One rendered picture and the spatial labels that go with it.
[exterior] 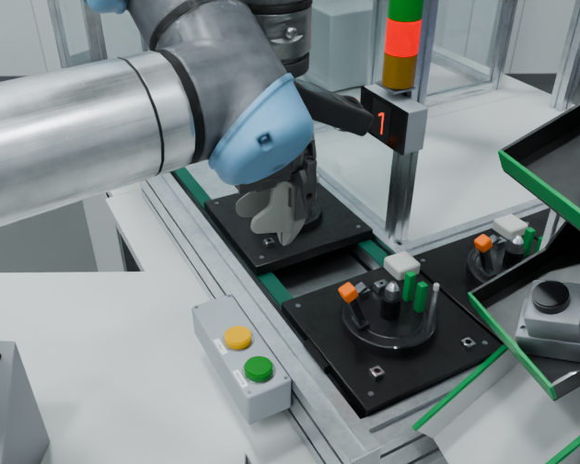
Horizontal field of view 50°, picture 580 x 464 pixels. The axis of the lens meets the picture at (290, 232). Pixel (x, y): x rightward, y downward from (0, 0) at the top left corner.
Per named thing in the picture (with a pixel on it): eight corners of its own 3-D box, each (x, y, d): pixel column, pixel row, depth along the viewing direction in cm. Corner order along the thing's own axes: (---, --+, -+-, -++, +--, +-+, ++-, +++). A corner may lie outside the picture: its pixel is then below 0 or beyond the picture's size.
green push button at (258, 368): (251, 389, 85) (251, 380, 84) (239, 370, 88) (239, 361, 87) (277, 379, 86) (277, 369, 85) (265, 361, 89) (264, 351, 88)
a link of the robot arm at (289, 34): (286, -12, 57) (332, 9, 51) (286, 38, 59) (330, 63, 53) (210, -2, 54) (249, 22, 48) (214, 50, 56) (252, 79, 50)
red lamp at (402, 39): (397, 59, 89) (400, 25, 87) (377, 49, 93) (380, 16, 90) (424, 53, 91) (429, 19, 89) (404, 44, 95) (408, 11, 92)
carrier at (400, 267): (365, 420, 81) (373, 353, 74) (281, 311, 98) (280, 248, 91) (503, 356, 90) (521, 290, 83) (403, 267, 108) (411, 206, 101)
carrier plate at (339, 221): (256, 276, 106) (256, 266, 104) (203, 209, 123) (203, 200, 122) (372, 237, 115) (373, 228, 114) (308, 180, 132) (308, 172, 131)
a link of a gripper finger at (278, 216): (245, 255, 66) (241, 179, 60) (294, 239, 68) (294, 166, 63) (258, 272, 63) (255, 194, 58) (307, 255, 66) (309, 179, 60)
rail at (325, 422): (347, 509, 80) (352, 458, 74) (142, 195, 145) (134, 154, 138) (381, 491, 82) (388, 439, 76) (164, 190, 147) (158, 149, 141)
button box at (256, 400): (248, 426, 86) (246, 397, 83) (193, 333, 101) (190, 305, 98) (292, 407, 89) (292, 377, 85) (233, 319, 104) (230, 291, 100)
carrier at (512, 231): (504, 355, 90) (523, 290, 83) (404, 267, 108) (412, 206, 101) (615, 304, 100) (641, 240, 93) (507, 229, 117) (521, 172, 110)
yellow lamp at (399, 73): (394, 91, 92) (397, 60, 90) (375, 81, 96) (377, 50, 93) (421, 86, 94) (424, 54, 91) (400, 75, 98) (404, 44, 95)
